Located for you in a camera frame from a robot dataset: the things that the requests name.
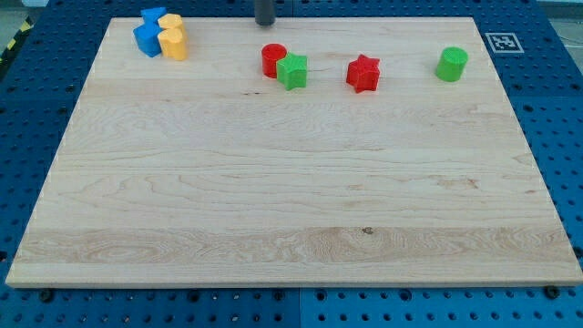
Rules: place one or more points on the wooden board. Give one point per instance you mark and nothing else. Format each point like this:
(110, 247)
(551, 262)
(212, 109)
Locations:
(206, 173)

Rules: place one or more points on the green star block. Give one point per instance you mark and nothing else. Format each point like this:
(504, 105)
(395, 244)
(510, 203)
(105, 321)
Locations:
(292, 71)

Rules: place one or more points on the red star block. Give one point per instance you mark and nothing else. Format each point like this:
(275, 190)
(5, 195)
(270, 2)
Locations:
(363, 73)

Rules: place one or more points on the red cylinder block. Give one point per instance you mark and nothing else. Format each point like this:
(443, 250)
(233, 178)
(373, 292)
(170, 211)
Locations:
(270, 55)

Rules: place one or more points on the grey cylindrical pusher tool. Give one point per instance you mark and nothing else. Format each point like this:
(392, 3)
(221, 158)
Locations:
(264, 12)

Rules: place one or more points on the yellow heart block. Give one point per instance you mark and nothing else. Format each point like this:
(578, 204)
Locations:
(173, 44)

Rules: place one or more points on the green cylinder block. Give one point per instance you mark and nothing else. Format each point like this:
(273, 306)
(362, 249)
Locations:
(451, 64)

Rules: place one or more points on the blue cube block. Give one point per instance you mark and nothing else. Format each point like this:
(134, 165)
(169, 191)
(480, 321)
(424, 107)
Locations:
(147, 40)

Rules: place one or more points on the blue moon block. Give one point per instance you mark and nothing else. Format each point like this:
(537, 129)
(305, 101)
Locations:
(153, 14)

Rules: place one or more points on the white fiducial marker tag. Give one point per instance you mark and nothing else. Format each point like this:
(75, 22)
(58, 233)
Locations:
(504, 43)

